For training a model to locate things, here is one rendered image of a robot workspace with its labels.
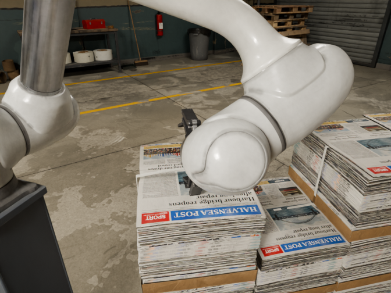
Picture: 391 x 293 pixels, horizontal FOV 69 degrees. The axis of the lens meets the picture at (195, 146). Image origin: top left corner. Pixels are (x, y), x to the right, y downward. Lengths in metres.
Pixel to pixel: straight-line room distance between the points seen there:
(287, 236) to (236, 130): 0.67
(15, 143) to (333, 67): 0.73
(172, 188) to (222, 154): 0.41
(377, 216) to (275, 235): 0.29
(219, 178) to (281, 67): 0.17
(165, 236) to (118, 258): 1.39
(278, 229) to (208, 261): 0.32
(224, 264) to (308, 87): 0.49
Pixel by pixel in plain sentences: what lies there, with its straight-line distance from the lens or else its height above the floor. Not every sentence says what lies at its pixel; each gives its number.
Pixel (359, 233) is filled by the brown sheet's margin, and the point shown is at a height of 0.86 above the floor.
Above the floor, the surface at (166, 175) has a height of 1.06.
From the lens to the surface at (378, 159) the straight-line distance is 0.97.
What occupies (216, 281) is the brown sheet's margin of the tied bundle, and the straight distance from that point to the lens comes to 0.78.
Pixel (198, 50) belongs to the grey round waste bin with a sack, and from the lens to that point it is 7.75.
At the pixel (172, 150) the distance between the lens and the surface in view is 0.88.
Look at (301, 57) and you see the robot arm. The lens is 0.42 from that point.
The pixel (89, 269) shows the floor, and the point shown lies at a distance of 2.01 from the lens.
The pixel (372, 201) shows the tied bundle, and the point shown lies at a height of 0.98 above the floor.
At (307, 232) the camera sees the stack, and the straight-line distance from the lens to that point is 0.99.
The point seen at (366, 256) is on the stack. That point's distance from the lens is 1.11.
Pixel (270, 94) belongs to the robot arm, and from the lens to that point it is 0.40.
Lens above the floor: 1.48
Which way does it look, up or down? 28 degrees down
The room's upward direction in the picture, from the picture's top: straight up
